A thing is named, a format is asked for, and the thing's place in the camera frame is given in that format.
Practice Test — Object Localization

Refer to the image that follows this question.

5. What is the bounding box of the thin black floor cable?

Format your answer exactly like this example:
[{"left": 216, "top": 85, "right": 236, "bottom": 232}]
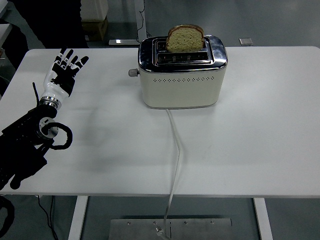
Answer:
[
  {"left": 36, "top": 194, "right": 60, "bottom": 240},
  {"left": 49, "top": 195, "right": 55, "bottom": 230}
]

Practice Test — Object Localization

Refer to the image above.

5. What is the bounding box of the white box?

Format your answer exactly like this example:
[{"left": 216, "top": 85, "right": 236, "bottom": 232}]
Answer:
[{"left": 80, "top": 0, "right": 110, "bottom": 21}]

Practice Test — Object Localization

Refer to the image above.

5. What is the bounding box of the white table leg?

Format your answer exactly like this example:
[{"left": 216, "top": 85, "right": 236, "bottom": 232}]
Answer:
[
  {"left": 252, "top": 197, "right": 275, "bottom": 240},
  {"left": 67, "top": 195, "right": 89, "bottom": 240}
]

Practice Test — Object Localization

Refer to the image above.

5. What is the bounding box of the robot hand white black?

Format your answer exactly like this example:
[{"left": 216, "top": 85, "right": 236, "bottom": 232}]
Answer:
[{"left": 40, "top": 47, "right": 90, "bottom": 99}]

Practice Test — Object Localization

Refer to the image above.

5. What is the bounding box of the grey metal plate with screws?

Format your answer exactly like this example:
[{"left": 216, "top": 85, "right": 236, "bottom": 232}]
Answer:
[{"left": 109, "top": 218, "right": 233, "bottom": 240}]

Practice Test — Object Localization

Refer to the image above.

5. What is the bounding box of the brown cardboard box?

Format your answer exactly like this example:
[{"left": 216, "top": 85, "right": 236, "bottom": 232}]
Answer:
[{"left": 81, "top": 16, "right": 110, "bottom": 42}]

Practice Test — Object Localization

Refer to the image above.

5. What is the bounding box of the cream toaster chrome top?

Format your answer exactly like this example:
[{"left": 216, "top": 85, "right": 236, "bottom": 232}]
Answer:
[{"left": 128, "top": 34, "right": 229, "bottom": 110}]

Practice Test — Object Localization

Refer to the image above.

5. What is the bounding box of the black hanging cable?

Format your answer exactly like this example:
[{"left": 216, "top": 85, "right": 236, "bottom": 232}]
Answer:
[{"left": 136, "top": 0, "right": 152, "bottom": 42}]

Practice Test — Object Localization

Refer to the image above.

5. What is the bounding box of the person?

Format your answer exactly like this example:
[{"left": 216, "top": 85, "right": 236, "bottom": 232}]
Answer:
[{"left": 0, "top": 0, "right": 90, "bottom": 76}]

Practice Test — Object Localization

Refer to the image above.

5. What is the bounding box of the brown bread slice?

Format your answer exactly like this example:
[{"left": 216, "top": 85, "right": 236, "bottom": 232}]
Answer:
[{"left": 166, "top": 24, "right": 205, "bottom": 54}]

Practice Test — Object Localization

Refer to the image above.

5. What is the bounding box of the white toaster power cord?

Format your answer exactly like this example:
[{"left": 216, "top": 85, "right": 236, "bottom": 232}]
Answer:
[{"left": 155, "top": 108, "right": 183, "bottom": 238}]

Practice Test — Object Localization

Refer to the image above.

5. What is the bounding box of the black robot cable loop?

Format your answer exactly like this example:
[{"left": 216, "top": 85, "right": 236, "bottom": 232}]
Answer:
[{"left": 0, "top": 194, "right": 15, "bottom": 239}]

